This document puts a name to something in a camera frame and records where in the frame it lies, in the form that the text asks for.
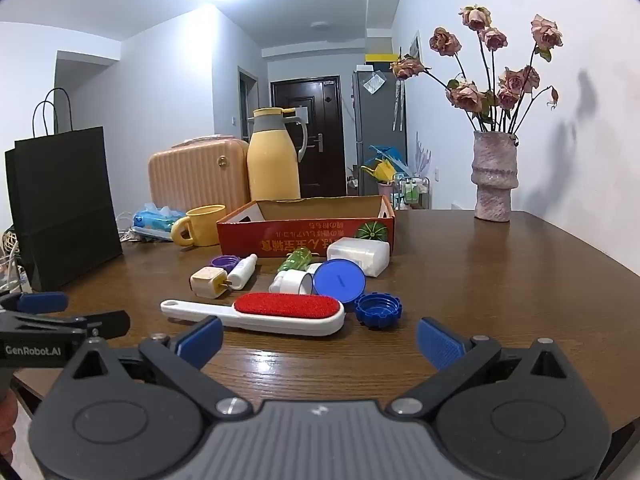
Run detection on green small bottle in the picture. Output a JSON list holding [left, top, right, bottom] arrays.
[[277, 251, 316, 275]]

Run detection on purple wall decoration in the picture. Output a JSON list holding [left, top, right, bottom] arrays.
[[415, 132, 432, 176]]

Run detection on grey interior door frame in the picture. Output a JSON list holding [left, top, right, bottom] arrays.
[[238, 66, 260, 143]]

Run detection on blue tissue pack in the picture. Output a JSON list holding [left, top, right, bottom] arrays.
[[131, 203, 188, 233]]

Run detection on person's left hand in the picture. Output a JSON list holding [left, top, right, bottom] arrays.
[[0, 395, 17, 463]]

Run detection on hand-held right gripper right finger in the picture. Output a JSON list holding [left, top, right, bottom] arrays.
[[387, 316, 579, 418]]

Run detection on metal trolley cart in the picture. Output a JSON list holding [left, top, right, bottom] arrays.
[[392, 172, 432, 211]]

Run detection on yellow mug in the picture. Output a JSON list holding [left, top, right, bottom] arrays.
[[171, 204, 228, 248]]

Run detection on red and white lint brush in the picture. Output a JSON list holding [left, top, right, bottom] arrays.
[[160, 291, 347, 337]]

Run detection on peach ribbed suitcase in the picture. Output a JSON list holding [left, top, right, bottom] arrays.
[[147, 136, 251, 211]]

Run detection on orange cardboard box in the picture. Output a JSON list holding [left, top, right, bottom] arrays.
[[216, 195, 397, 259]]

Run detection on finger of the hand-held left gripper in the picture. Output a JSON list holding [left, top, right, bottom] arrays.
[[0, 291, 69, 315], [0, 310, 132, 339]]

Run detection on blue ribbed bottle cap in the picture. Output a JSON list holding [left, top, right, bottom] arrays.
[[354, 292, 404, 330]]

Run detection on dried pink roses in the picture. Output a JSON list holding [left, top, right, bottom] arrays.
[[390, 4, 565, 136]]

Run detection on white translucent plastic box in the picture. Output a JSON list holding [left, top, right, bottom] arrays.
[[326, 236, 391, 278]]

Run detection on dark entrance door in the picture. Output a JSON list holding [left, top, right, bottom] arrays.
[[270, 76, 346, 198]]

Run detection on white small dropper bottle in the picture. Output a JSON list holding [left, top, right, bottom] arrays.
[[227, 253, 259, 291]]

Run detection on black paper bag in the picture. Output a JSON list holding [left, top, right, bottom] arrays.
[[4, 87, 124, 293]]

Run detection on pink textured vase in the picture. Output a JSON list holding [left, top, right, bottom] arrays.
[[470, 130, 521, 222]]

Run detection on blue round lid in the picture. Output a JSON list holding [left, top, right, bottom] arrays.
[[312, 258, 367, 304]]

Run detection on cream charger plug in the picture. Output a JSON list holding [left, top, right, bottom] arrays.
[[190, 266, 233, 300]]

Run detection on grey fridge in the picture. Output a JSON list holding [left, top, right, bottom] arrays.
[[351, 69, 408, 196]]

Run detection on white jar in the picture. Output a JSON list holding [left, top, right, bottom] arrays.
[[268, 268, 316, 296]]

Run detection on yellow thermos jug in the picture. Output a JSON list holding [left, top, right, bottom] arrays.
[[246, 107, 309, 202]]

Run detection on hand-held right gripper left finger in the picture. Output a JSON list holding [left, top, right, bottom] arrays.
[[57, 316, 253, 418]]

